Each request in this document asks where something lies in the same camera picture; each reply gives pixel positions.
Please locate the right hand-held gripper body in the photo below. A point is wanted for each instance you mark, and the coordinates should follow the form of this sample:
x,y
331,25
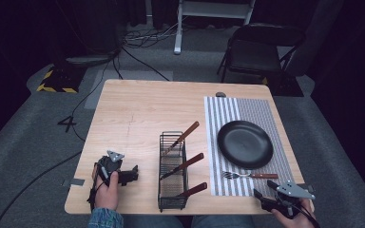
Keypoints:
x,y
293,193

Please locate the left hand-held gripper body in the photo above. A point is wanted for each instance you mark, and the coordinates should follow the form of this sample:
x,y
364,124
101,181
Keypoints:
x,y
111,165

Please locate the person's right hand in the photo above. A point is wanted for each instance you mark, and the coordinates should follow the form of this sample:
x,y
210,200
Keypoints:
x,y
294,221

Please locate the person's left hand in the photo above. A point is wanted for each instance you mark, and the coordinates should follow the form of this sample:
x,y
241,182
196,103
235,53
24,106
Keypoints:
x,y
107,193

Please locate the grey tape strip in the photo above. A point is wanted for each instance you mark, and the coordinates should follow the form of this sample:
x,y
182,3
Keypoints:
x,y
75,182

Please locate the black round plate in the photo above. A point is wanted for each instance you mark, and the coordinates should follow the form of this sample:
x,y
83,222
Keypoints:
x,y
245,144

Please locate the grey striped placemat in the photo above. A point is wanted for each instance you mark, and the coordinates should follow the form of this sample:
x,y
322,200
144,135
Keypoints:
x,y
214,120

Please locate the yellow-black striped floor base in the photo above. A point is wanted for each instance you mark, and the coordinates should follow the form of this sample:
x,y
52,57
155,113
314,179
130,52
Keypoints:
x,y
60,80

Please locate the small dark round knob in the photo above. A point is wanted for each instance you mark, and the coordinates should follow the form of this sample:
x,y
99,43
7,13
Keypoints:
x,y
220,94

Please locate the black folding chair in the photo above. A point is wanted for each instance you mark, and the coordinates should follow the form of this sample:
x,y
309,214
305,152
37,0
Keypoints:
x,y
259,53

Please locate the white metal stand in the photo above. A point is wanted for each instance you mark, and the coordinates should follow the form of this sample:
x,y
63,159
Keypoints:
x,y
179,31

